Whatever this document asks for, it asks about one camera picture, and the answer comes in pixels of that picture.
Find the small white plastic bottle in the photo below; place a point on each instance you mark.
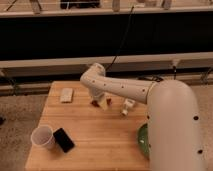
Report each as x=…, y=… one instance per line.
x=127, y=105

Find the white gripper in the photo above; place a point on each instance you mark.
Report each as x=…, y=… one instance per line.
x=98, y=94

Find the white paper cup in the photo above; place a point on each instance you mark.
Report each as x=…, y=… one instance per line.
x=42, y=136

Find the white rectangular sponge block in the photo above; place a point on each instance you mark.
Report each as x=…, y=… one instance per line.
x=66, y=95

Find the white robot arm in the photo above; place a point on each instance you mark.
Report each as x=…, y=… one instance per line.
x=174, y=130

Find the black smartphone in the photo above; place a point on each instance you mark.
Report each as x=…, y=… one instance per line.
x=63, y=140

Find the green ceramic bowl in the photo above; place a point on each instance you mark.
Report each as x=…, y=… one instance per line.
x=142, y=139

